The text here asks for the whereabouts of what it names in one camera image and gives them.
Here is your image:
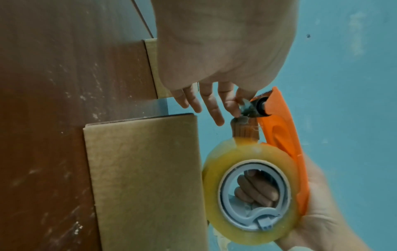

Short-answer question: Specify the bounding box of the person's left hand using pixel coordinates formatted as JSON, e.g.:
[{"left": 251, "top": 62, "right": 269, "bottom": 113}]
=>
[{"left": 151, "top": 0, "right": 300, "bottom": 127}]

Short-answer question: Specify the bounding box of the person's right hand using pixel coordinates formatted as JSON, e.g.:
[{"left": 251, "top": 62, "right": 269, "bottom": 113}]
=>
[{"left": 234, "top": 156, "right": 373, "bottom": 251}]

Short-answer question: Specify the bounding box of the cardboard box with dark edge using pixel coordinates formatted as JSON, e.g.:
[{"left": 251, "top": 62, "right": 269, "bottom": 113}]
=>
[{"left": 142, "top": 38, "right": 174, "bottom": 100}]

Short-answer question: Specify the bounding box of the orange tape dispenser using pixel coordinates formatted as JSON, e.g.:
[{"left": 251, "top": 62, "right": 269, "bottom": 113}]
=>
[{"left": 217, "top": 86, "right": 311, "bottom": 232}]

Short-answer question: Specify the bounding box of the yellowish clear tape roll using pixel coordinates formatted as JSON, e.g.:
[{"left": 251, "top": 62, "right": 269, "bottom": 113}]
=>
[{"left": 201, "top": 115, "right": 303, "bottom": 246}]

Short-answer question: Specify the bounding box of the large brown cardboard box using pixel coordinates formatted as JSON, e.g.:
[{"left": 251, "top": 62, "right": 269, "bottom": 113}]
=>
[{"left": 83, "top": 114, "right": 209, "bottom": 251}]

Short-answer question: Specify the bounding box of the dark brown wooden table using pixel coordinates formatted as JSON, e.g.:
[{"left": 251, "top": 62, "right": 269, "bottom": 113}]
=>
[{"left": 0, "top": 0, "right": 170, "bottom": 251}]

